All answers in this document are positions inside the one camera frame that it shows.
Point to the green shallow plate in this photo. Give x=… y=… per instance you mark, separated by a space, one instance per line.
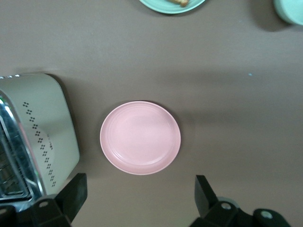
x=161 y=6

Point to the pink shallow plate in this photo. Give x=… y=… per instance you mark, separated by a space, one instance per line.
x=139 y=139

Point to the brown toast slice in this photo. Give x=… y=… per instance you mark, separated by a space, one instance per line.
x=182 y=2

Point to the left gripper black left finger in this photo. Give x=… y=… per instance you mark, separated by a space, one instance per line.
x=71 y=196

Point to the beige chrome toaster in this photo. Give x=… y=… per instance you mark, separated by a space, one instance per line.
x=47 y=113

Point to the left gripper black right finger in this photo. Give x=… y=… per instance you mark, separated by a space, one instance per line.
x=206 y=198

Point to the green deep bowl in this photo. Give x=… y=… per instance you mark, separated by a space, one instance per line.
x=291 y=10

